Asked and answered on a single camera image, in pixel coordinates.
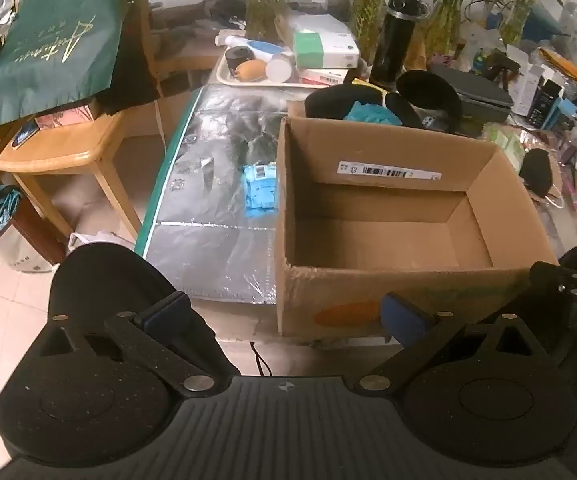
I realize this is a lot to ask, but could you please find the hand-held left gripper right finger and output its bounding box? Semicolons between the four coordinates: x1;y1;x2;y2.
349;294;544;398

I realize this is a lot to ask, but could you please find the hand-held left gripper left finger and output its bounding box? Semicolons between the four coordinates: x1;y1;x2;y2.
31;292;232;401

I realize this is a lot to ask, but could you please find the cardboard box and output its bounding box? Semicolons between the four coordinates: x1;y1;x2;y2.
274;100;559;341

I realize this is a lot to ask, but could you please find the blue plastic packet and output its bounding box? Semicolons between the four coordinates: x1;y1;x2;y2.
243;162;280;219

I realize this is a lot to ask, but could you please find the teal mesh bath pouf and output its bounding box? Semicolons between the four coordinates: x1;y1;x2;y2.
343;101;402;127

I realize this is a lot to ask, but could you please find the black face mask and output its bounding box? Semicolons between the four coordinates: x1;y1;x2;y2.
519;149;567;210

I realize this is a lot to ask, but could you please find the white plastic bag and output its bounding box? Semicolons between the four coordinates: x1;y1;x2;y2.
66;230;137;257

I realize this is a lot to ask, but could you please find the bag of green sachets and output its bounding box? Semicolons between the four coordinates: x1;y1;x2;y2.
483;125;525;172

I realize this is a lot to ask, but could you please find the black carton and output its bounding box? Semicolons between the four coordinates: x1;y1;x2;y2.
526;80;565;129

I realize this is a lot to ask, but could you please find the white shopping bag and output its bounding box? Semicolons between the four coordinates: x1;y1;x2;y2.
0;182;57;275

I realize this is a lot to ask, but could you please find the white carton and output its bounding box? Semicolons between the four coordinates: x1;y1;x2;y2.
511;62;547;117

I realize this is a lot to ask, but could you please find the silver foil table mat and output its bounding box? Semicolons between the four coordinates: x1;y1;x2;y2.
136;84;294;307

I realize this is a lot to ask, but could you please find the orange plastic bag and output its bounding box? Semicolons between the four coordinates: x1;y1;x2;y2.
539;47;577;82

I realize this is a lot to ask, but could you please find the wooden chair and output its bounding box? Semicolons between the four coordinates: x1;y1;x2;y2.
0;0;169;247

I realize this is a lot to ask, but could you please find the grey zip case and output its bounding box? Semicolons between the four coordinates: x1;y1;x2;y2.
429;62;514;124

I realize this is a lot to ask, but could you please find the black mini tripod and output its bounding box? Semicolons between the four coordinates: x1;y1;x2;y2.
489;52;520;87

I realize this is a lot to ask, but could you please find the teal patterned pouch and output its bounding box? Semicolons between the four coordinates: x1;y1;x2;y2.
471;47;495;74

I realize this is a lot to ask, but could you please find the pink patterned box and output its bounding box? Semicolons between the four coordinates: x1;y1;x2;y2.
35;100;100;129

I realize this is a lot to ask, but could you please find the blue card packet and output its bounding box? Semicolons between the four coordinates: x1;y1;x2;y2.
11;121;40;150

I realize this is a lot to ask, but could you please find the white tray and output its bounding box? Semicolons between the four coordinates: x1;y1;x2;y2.
217;42;369;89

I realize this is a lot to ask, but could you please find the wooden low table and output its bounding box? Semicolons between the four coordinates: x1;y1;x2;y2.
143;2;247;94

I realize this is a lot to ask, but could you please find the red white flat box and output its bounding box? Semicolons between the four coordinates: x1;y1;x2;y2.
296;66;350;86

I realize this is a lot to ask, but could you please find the brown egg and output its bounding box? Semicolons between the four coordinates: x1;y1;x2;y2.
236;59;268;83

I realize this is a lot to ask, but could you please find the brown paper bag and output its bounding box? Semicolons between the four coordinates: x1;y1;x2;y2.
406;30;429;72

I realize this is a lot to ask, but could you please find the black round jar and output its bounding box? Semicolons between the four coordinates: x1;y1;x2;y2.
224;46;254;74

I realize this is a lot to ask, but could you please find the black thermos bottle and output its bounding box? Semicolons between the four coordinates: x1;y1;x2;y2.
369;0;432;92

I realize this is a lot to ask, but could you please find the white round container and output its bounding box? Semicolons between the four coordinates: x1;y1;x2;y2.
266;55;295;83

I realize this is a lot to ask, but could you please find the green white tissue box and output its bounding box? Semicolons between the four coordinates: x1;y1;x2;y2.
293;27;360;69

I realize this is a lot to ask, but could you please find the white blue lotion tube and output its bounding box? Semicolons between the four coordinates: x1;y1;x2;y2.
217;30;295;59

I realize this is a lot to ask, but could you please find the green tote bag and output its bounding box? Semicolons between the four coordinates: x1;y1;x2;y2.
0;0;142;129

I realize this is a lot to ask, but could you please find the white tissue pack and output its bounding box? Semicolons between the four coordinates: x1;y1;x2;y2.
283;12;355;37

